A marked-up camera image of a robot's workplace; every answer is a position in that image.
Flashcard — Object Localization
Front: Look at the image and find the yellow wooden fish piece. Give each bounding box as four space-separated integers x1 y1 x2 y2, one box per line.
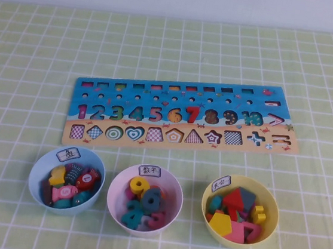
48 164 68 187

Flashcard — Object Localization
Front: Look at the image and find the red number seven piece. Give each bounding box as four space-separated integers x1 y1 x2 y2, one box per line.
184 105 201 125

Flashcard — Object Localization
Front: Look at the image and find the white label on pink bowl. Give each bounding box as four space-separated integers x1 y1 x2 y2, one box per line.
138 164 162 179

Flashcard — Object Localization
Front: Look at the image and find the grey-blue number six piece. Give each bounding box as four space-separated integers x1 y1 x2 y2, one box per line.
139 187 164 214

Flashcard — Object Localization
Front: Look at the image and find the yellow number nine piece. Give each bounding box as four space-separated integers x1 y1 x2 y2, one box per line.
128 176 151 197

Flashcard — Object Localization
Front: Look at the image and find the colourful wooden puzzle board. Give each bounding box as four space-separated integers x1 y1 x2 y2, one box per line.
60 62 307 173

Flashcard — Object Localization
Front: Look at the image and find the orange number piece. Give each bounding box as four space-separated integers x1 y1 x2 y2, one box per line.
156 189 168 212

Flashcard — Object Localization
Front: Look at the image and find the pink plastic bowl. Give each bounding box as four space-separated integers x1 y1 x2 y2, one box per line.
102 159 187 242

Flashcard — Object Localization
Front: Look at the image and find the white label on yellow bowl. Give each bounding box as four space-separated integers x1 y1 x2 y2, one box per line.
211 174 233 194

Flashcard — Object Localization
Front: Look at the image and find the teal shape piece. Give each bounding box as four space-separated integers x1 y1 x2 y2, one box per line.
207 194 224 216

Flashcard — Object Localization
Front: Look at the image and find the red fish piece numbered one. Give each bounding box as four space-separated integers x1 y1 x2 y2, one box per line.
74 167 103 192

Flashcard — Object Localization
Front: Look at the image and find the magenta number three piece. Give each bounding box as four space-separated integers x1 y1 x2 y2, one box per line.
146 209 168 230

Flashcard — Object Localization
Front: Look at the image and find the teal number four piece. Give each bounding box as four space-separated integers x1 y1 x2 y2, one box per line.
120 209 145 230

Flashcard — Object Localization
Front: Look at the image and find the red triangle piece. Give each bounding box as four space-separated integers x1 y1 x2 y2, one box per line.
221 186 246 212

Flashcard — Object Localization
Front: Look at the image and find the white label on blue bowl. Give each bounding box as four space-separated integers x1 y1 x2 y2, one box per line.
54 145 85 165

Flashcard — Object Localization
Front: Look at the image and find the pale lilac number piece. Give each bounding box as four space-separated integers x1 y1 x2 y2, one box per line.
138 216 152 231

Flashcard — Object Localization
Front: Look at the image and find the dark striped fish piece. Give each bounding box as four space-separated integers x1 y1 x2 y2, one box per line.
62 162 84 185

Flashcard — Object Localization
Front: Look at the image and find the grey-blue trapezoid piece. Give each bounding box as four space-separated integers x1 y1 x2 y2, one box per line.
236 186 258 213

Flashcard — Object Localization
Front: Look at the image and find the red shape piece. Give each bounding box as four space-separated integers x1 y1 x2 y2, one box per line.
224 206 240 223

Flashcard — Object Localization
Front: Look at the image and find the yellow pentagon piece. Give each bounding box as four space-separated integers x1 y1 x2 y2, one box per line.
207 212 234 238

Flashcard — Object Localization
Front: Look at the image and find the teal fish piece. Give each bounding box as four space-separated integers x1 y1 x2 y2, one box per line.
72 189 91 209
53 198 74 211

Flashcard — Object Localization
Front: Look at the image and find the pink fish piece numbered five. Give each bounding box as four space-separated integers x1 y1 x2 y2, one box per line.
50 184 79 205

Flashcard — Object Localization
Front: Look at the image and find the yellow plastic bowl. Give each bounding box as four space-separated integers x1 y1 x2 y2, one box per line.
196 170 283 249

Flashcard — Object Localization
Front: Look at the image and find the yellow equals sign piece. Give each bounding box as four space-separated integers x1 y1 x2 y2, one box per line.
248 204 268 225

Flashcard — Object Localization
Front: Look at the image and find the pink square piece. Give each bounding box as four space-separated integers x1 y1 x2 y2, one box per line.
221 219 248 245

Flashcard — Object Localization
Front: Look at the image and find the light blue plastic bowl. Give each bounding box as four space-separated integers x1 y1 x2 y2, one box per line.
24 141 109 221

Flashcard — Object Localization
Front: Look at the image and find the pink angled sign piece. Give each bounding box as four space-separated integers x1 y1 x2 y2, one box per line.
240 220 264 245

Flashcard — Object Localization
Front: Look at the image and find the brown fish piece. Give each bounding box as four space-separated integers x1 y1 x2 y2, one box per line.
38 178 56 205

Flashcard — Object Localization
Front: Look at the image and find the green checked tablecloth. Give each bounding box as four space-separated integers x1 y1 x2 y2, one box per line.
0 0 333 249

